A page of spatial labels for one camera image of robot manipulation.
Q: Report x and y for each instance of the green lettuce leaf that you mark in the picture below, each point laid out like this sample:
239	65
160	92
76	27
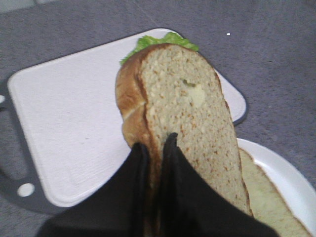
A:
171	37

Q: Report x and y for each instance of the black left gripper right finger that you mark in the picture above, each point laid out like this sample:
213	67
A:
190	208

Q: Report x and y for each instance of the white round plate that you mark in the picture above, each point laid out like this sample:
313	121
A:
294	187

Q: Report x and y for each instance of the bread slice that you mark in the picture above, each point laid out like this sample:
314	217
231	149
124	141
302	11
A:
267	204
167	88

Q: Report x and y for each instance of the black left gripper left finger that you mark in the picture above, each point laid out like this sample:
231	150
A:
115	210

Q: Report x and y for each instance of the white cutting board grey rim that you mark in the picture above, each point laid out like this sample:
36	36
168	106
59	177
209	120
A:
72	126

